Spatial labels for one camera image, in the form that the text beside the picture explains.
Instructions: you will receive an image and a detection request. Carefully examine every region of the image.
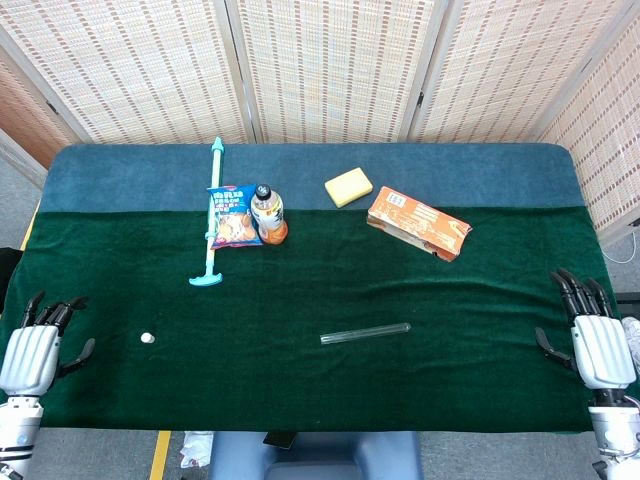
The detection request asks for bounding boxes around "blue snack chips bag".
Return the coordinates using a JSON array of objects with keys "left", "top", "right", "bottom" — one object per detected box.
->
[{"left": 206, "top": 185, "right": 265, "bottom": 250}]

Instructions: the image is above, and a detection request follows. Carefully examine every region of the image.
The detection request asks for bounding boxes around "black object beside table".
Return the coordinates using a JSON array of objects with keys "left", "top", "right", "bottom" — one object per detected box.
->
[{"left": 0, "top": 247, "right": 24, "bottom": 316}]

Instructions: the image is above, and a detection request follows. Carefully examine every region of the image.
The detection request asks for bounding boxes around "white crumpled cloth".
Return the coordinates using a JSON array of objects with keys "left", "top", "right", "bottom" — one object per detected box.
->
[{"left": 178, "top": 431, "right": 217, "bottom": 470}]

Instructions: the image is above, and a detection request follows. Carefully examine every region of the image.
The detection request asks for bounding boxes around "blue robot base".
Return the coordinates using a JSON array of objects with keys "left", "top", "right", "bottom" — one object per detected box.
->
[{"left": 208, "top": 429, "right": 425, "bottom": 480}]

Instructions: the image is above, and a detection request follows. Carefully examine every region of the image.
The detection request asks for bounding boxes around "blue table cover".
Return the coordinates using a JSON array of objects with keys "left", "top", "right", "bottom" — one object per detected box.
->
[{"left": 38, "top": 142, "right": 587, "bottom": 214}]

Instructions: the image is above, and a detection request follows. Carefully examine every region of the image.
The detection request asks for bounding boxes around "green velvet cloth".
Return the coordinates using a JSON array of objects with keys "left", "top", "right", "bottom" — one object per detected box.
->
[{"left": 0, "top": 206, "right": 621, "bottom": 434}]

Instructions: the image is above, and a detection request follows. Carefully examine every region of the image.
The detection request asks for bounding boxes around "clear glass test tube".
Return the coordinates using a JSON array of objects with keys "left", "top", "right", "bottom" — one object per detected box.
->
[{"left": 319, "top": 322, "right": 412, "bottom": 346}]

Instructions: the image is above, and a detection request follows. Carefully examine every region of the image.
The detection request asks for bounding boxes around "thin white cable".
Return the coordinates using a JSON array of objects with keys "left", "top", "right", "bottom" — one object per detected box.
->
[{"left": 599, "top": 243, "right": 640, "bottom": 265}]

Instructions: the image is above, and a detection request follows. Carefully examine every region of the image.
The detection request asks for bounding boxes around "bamboo folding screen panel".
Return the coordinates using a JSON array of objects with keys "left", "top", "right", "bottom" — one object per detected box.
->
[
  {"left": 407, "top": 0, "right": 640, "bottom": 144},
  {"left": 529, "top": 14, "right": 640, "bottom": 241},
  {"left": 0, "top": 0, "right": 259, "bottom": 146},
  {"left": 0, "top": 24, "right": 94, "bottom": 189},
  {"left": 224, "top": 0, "right": 449, "bottom": 145}
]

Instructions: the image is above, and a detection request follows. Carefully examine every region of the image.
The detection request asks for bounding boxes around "orange drink bottle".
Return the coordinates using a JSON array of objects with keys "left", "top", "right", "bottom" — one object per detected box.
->
[{"left": 249, "top": 183, "right": 290, "bottom": 246}]

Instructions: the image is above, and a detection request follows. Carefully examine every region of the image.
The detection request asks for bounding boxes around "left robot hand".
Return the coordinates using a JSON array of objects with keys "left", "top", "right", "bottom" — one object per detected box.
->
[{"left": 0, "top": 290, "right": 96, "bottom": 397}]

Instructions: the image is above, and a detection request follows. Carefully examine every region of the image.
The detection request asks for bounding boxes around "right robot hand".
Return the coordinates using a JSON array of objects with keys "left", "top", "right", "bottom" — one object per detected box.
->
[{"left": 534, "top": 268, "right": 638, "bottom": 391}]

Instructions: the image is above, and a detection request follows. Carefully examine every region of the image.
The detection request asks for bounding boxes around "yellow sponge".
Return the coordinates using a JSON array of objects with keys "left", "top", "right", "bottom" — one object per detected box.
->
[{"left": 323, "top": 167, "right": 375, "bottom": 209}]

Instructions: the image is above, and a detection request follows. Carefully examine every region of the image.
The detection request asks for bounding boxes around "orange cardboard box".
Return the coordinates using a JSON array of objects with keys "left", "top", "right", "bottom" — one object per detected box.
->
[{"left": 366, "top": 185, "right": 474, "bottom": 263}]

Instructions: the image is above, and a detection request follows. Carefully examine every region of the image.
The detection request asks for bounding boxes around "teal plastic hand pump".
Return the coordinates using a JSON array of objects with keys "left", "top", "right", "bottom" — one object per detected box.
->
[{"left": 188, "top": 136, "right": 227, "bottom": 287}]

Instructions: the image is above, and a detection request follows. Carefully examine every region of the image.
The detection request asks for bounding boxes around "white plastic bag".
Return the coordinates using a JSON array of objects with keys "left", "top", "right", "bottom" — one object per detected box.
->
[{"left": 619, "top": 316, "right": 640, "bottom": 374}]

